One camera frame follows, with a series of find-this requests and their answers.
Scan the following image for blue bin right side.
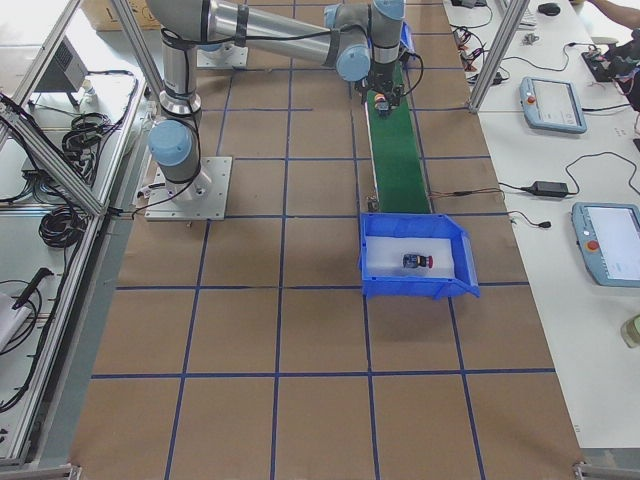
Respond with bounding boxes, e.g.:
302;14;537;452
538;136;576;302
359;213;480;300

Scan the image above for aluminium frame cage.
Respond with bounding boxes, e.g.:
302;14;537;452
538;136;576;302
1;1;151;472

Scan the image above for black computer mouse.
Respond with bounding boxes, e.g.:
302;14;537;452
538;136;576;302
537;2;561;17

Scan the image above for aluminium frame upright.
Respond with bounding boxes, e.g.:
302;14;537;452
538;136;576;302
467;0;529;114

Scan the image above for cardboard box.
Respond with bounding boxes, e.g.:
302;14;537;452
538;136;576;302
82;0;166;32

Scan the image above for upper teach pendant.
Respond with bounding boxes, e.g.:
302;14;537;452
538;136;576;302
519;76;587;134

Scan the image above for lower teach pendant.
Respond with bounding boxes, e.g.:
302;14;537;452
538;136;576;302
571;202;639;288

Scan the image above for blue bin left side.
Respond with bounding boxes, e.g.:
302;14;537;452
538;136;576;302
400;21;416;55

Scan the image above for teach pendant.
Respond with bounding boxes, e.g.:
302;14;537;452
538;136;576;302
519;76;587;134
571;202;639;288

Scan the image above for coiled black cables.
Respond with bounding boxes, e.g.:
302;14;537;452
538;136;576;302
39;112;126;249

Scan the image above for blue bin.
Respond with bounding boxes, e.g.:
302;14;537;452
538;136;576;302
359;213;480;300
400;21;416;55

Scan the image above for black power brick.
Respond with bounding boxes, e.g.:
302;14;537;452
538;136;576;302
521;180;570;198

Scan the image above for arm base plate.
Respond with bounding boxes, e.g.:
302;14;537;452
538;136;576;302
143;156;232;221
197;43;249;70

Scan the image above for grey control box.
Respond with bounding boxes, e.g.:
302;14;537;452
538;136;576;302
35;37;88;93

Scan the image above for red black wire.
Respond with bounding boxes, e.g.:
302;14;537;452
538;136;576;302
428;187;506;201

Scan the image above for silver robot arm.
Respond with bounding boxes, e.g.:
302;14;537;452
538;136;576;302
148;1;407;118

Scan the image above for red mushroom push button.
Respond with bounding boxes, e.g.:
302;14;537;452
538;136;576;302
403;254;434;269

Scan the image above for white foam pad right bin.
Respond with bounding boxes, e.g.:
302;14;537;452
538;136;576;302
362;236;455;278

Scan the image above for green conveyor belt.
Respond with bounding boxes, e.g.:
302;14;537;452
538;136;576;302
366;92;431;214

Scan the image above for yellow mushroom push button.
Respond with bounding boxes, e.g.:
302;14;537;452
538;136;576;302
374;93;391;117

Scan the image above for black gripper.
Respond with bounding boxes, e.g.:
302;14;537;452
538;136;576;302
362;62;423;108

